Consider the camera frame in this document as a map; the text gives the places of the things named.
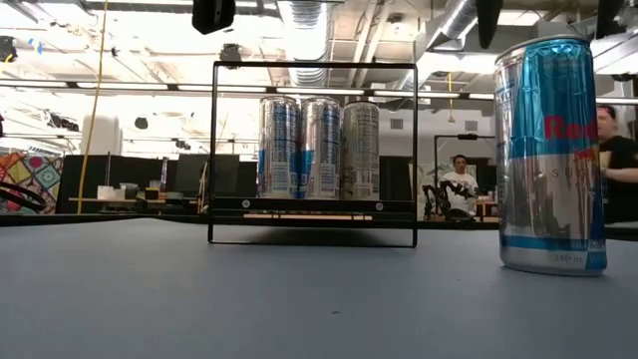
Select blue table mat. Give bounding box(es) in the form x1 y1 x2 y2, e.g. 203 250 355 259
0 217 638 359

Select wooden shelf black metal frame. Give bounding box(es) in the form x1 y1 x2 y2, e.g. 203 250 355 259
206 60 419 249

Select corrugated silver ceiling duct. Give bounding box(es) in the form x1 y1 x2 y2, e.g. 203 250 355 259
276 0 333 89

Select black metal stand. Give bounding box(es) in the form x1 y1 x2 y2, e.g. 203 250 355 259
432 132 497 220

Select yellow hanging cable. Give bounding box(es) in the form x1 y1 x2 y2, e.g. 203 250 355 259
77 0 110 215

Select black partition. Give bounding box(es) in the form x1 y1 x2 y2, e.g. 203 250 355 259
55 153 168 214

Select white column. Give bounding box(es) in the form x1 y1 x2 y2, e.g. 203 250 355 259
80 115 124 157

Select yellow hanging pendant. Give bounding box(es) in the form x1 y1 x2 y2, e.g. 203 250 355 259
446 72 456 125

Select black ceiling device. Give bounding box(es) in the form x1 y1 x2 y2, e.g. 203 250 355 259
218 43 243 64

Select black table frame rails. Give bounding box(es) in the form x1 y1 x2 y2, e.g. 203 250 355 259
0 212 638 243

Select blue silver Red Bull can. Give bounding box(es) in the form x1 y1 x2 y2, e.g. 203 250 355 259
298 97 343 199
257 96 303 199
493 34 608 278

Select colourful patterned quilt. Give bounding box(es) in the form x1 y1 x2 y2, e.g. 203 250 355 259
0 152 64 215

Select white Celsius can black lid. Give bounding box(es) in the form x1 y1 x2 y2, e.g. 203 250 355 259
340 101 381 200

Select person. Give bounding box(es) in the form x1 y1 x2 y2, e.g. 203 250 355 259
438 153 482 220
596 104 638 224

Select black cabinet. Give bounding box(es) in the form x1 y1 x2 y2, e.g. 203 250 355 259
213 153 259 198

